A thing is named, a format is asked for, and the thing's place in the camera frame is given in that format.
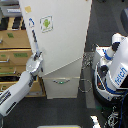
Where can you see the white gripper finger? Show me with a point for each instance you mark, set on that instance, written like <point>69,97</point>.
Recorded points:
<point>37,54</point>

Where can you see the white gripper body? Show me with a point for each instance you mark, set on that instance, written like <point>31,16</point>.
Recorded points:
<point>33,66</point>

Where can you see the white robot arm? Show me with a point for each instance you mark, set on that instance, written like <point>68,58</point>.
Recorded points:
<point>12,95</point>

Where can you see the bottom fridge drawer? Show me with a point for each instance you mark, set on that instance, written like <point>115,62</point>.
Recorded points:
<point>61,87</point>

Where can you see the wooden drawer cabinet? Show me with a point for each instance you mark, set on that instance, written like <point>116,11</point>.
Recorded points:
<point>14,50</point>

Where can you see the green android sticker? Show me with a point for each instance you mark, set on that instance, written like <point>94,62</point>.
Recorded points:
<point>46,24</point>

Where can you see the white refrigerator body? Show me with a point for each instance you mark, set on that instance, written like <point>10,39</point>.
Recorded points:
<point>72,69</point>

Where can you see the yellow sticky note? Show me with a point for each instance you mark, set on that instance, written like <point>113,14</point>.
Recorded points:
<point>27,9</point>

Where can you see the grey box on cabinet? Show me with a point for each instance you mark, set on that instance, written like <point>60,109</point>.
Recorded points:
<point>11,11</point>

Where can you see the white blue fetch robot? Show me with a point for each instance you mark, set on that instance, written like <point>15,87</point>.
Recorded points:
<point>110,66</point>

